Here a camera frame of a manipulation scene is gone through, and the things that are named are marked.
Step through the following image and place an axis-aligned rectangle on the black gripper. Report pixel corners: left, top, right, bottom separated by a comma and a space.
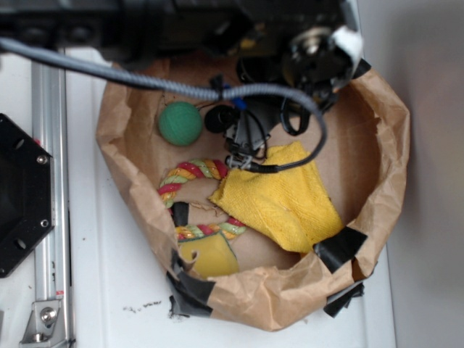
237, 27, 365, 109

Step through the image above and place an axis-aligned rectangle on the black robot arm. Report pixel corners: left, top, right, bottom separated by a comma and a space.
1, 1, 363, 103

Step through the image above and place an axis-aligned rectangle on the yellow microfiber cloth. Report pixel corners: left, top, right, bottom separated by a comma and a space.
209, 162, 344, 253

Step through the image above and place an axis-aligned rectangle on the green rubber ball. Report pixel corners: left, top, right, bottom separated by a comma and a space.
158, 101, 202, 146

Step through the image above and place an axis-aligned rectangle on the brown paper bag bin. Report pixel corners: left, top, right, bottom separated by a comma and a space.
96, 69, 410, 331

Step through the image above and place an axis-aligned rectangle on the yellow sponge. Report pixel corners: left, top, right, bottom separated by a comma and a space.
179, 232, 239, 278

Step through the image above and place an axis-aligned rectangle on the multicolour rope ring toy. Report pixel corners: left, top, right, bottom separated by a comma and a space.
157, 159, 247, 242

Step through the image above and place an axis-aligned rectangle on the aluminium extrusion rail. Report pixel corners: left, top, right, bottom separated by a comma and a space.
20, 62, 75, 347

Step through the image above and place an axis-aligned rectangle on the grey braided cable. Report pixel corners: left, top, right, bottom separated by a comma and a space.
0, 36, 328, 174

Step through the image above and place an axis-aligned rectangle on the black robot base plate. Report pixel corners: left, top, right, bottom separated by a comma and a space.
1, 114, 53, 278

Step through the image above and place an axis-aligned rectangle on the metal corner bracket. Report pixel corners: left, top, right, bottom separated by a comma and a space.
19, 299, 66, 347

